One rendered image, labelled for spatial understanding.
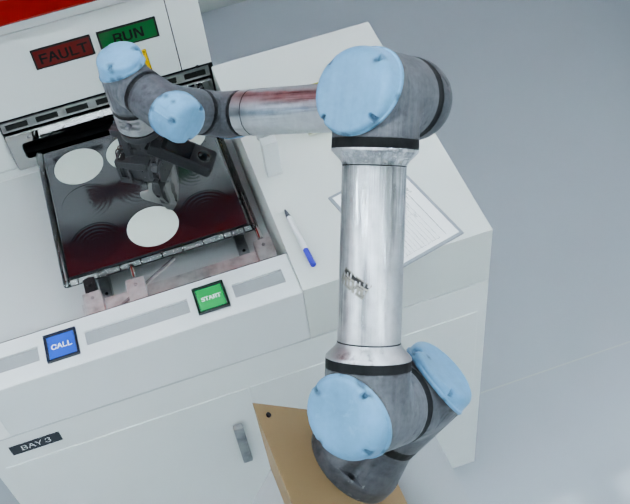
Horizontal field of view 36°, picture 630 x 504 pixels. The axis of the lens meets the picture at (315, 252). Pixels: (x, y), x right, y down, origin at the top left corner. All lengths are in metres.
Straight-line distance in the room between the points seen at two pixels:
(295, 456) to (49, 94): 0.96
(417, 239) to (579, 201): 1.43
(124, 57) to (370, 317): 0.59
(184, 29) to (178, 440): 0.81
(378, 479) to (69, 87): 1.04
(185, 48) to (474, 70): 1.63
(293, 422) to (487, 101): 2.05
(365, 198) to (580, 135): 2.07
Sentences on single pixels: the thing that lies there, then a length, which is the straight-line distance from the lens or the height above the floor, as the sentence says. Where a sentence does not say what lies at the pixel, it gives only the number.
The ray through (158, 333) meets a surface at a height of 0.96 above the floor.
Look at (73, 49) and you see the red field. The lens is 2.00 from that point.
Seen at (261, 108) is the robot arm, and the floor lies 1.25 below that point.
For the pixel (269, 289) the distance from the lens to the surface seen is 1.68.
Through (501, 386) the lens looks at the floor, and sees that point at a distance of 2.68.
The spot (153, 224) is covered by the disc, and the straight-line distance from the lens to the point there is 1.90.
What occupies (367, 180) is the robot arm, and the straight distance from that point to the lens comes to 1.26.
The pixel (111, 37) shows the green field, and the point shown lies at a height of 1.10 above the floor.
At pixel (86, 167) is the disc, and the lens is 2.04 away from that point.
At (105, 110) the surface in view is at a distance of 2.09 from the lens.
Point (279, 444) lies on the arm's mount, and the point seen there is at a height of 1.02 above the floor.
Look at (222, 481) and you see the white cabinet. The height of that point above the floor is 0.41.
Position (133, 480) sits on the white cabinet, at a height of 0.54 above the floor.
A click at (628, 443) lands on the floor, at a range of 2.64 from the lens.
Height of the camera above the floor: 2.30
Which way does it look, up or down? 51 degrees down
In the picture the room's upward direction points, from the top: 8 degrees counter-clockwise
